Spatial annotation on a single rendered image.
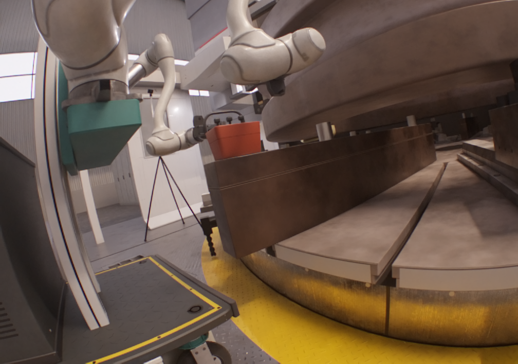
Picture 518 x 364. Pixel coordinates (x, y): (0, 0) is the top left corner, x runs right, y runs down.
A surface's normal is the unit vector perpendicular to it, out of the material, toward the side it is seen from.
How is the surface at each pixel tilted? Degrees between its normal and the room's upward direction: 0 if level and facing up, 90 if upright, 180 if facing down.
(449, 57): 90
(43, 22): 143
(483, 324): 90
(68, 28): 169
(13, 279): 90
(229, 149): 97
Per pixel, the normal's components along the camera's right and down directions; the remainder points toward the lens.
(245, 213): 0.49, -0.07
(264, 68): 0.59, 0.55
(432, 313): -0.72, 0.18
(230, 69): -0.69, 0.59
